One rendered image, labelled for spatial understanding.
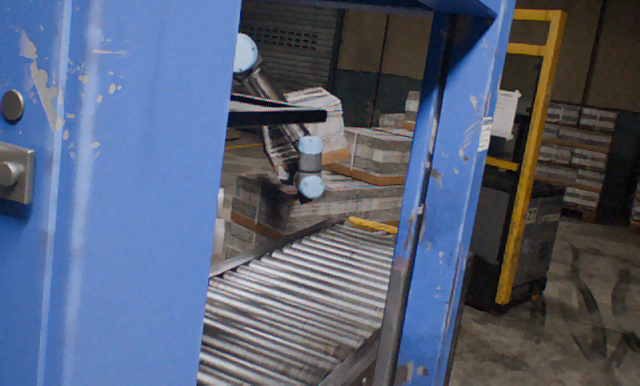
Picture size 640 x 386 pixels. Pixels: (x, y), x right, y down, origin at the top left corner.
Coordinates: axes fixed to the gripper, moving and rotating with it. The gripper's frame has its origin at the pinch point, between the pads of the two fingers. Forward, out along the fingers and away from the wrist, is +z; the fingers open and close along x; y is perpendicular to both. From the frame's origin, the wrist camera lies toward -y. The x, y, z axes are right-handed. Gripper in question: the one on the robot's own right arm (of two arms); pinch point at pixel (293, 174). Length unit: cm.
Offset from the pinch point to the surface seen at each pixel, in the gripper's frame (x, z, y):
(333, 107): -19.3, -3.6, 21.2
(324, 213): -14.8, 36.5, -29.4
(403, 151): -65, 62, -18
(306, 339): 20, -102, -12
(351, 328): 9, -95, -16
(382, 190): -49, 56, -32
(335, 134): -18.2, -2.5, 11.1
